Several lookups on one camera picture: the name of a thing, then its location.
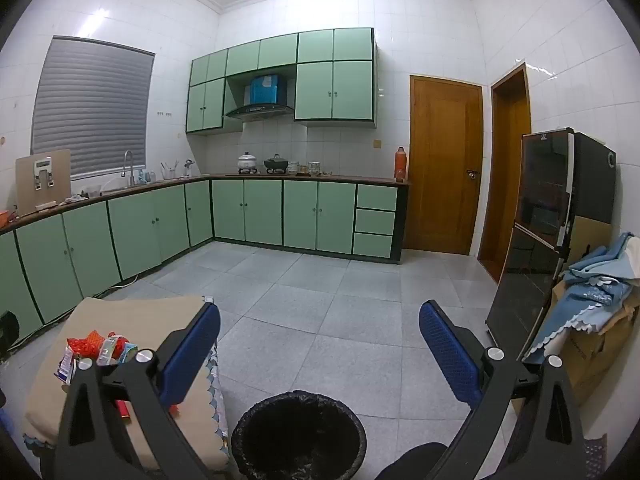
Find black range hood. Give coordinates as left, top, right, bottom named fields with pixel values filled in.
left=225, top=74, right=296, bottom=122

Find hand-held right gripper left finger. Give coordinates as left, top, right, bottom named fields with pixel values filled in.
left=52, top=302, right=223, bottom=480

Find orange plastic bag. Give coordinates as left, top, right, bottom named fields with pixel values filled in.
left=66, top=331, right=117, bottom=361

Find closed wooden door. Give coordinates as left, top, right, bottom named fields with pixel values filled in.
left=403, top=75, right=485, bottom=257

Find black refrigerator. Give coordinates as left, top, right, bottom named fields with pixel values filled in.
left=485, top=127, right=617, bottom=361

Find brown board with white holder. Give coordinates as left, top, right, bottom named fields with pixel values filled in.
left=15, top=149, right=72, bottom=215

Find green base cabinets with counter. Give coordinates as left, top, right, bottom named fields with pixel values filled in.
left=0, top=174, right=410, bottom=356

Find green and white packet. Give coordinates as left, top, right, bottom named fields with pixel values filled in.
left=97, top=335, right=138, bottom=366

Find green wall cabinets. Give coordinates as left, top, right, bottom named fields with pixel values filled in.
left=186, top=26, right=377, bottom=136

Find light blue cloth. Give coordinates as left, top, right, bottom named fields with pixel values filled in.
left=522, top=232, right=640, bottom=361

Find grey window blind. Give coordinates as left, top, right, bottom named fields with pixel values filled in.
left=31, top=36, right=156, bottom=180

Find folding table with beige cloth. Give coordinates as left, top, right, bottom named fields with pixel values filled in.
left=20, top=296, right=231, bottom=471

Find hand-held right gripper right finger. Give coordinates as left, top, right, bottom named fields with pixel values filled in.
left=419, top=300, right=588, bottom=480

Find black lined trash bin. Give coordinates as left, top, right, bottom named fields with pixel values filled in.
left=231, top=390, right=368, bottom=480

